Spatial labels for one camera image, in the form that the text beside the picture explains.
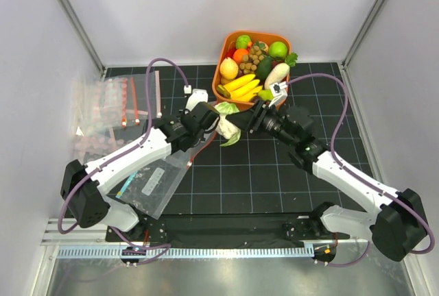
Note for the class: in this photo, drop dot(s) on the red zipper clear bag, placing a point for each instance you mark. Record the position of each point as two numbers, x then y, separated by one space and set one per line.
128 83

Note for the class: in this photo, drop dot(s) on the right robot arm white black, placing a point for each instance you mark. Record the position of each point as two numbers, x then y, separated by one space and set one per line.
313 156

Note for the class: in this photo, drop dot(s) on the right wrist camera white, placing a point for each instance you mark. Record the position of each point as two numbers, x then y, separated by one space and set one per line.
279 92

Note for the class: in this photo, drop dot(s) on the white cauliflower toy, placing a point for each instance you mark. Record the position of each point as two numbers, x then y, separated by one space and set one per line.
226 129

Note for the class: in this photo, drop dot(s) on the dark green avocado toy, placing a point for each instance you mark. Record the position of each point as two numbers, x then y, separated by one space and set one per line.
264 68

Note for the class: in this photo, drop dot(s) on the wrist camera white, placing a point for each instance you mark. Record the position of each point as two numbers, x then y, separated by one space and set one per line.
279 92
194 96

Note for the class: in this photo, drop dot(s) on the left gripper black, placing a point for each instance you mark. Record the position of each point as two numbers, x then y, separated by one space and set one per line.
184 113

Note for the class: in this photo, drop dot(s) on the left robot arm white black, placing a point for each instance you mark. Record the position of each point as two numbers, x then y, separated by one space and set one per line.
85 187

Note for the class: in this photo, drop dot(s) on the black grid mat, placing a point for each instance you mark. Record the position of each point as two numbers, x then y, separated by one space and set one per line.
256 175

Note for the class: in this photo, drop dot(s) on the green pear toy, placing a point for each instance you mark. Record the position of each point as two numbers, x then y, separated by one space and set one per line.
265 94

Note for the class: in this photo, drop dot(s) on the yellow banana bunch toy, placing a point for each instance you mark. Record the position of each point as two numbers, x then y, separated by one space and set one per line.
238 87

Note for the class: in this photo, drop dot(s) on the brown longan bunch toy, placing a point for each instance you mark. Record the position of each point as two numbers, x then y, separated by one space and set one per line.
250 62

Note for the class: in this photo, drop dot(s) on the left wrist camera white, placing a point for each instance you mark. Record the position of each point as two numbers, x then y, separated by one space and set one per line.
194 96

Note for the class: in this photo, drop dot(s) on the orange plastic basket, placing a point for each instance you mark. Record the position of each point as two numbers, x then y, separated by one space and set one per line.
263 40

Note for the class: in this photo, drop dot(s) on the white radish toy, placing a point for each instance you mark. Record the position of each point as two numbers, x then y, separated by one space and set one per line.
277 74

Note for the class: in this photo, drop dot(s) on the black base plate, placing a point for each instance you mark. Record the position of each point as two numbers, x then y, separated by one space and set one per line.
185 228

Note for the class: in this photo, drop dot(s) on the green apple toy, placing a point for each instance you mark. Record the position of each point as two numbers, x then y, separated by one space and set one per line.
278 50

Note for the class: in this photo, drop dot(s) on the blue zipper clear bag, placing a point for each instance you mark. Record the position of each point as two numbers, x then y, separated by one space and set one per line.
150 189

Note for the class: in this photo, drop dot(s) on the orange zipper clear bag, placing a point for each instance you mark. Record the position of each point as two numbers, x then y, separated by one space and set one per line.
187 152

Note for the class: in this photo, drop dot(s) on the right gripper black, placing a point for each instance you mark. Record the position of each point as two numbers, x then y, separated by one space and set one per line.
261 112

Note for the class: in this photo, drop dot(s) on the orange fruit toy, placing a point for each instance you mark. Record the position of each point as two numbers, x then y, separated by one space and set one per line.
239 54

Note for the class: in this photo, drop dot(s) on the grey slotted cable duct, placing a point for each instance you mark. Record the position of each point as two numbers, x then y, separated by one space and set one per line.
125 252

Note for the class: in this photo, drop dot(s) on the yellow lemon toy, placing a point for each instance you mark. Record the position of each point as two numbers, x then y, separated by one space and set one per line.
228 69

